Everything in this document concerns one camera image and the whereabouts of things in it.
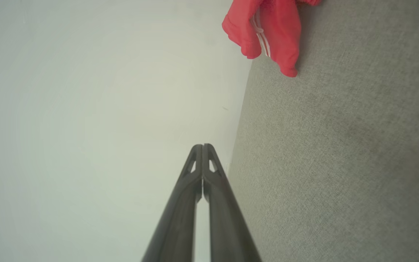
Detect red jersey with white cuffs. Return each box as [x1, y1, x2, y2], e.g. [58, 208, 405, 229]
[222, 0, 323, 78]

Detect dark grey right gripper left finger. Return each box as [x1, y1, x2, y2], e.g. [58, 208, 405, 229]
[141, 144, 204, 262]

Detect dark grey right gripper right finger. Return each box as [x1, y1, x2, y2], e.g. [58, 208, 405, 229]
[203, 143, 263, 262]

